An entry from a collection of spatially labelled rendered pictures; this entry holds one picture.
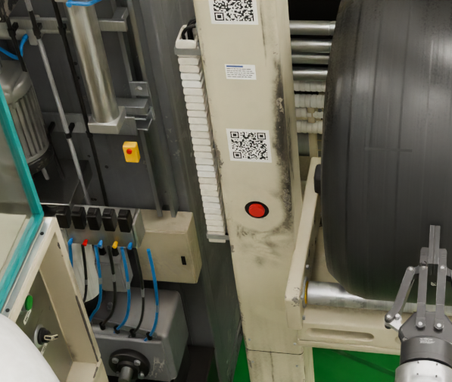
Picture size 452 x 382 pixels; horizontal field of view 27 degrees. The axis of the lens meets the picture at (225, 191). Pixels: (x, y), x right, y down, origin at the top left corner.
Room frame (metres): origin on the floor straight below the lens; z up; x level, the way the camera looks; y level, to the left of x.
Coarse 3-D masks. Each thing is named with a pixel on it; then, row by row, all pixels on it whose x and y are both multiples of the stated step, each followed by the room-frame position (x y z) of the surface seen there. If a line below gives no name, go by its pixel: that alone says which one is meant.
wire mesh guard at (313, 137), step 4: (308, 108) 1.64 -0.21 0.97; (312, 108) 1.63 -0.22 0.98; (308, 112) 1.64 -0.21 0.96; (312, 112) 1.63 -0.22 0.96; (312, 116) 1.63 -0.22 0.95; (308, 120) 1.64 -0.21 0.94; (312, 120) 1.63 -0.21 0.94; (316, 120) 1.64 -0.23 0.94; (320, 120) 1.64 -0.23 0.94; (312, 136) 1.63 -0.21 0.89; (316, 136) 1.64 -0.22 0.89; (312, 140) 1.63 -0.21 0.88; (316, 140) 1.64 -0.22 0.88; (320, 140) 1.64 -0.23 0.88; (312, 144) 1.63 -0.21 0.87; (316, 144) 1.63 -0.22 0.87; (312, 148) 1.63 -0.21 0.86; (316, 148) 1.63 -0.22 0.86; (312, 152) 1.63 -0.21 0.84; (316, 152) 1.63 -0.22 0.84; (312, 156) 1.63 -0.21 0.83; (316, 156) 1.63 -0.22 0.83
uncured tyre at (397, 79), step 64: (384, 0) 1.27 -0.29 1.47; (448, 0) 1.24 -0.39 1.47; (384, 64) 1.14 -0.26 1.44; (448, 64) 1.12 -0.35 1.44; (384, 128) 1.07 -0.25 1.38; (448, 128) 1.04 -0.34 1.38; (384, 192) 1.02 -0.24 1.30; (448, 192) 0.99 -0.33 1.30; (384, 256) 0.99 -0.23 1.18; (448, 256) 0.96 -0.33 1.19
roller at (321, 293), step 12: (312, 288) 1.17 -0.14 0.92; (324, 288) 1.16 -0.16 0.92; (336, 288) 1.16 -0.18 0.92; (312, 300) 1.15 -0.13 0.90; (324, 300) 1.15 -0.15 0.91; (336, 300) 1.14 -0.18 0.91; (348, 300) 1.13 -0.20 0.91; (360, 300) 1.13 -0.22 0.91; (372, 300) 1.12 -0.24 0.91; (444, 312) 1.08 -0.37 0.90
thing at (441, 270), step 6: (438, 270) 0.89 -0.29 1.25; (444, 270) 0.89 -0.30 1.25; (438, 276) 0.88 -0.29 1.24; (444, 276) 0.88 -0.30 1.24; (438, 282) 0.87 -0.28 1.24; (444, 282) 0.87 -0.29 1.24; (438, 288) 0.86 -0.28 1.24; (444, 288) 0.86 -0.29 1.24; (438, 294) 0.85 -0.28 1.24; (444, 294) 0.85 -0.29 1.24; (438, 300) 0.84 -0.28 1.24; (438, 306) 0.83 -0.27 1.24; (438, 312) 0.82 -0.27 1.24; (438, 318) 0.81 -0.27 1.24; (438, 324) 0.80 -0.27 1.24; (438, 330) 0.80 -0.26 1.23
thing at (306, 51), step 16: (288, 0) 1.77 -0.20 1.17; (304, 0) 1.76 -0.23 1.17; (320, 0) 1.75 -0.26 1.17; (336, 0) 1.74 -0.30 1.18; (288, 16) 1.77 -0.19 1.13; (304, 16) 1.76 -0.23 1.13; (320, 16) 1.75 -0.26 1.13; (336, 16) 1.74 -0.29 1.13; (304, 32) 1.63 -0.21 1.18; (320, 32) 1.62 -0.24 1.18; (304, 48) 1.62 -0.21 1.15; (320, 48) 1.61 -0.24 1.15; (304, 64) 1.76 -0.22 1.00; (320, 64) 1.75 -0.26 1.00; (304, 80) 1.65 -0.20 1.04; (320, 80) 1.62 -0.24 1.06; (304, 96) 1.64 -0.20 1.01; (320, 96) 1.63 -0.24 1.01; (304, 112) 1.64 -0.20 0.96; (320, 112) 1.63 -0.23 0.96; (304, 128) 1.63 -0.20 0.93; (320, 128) 1.62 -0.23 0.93
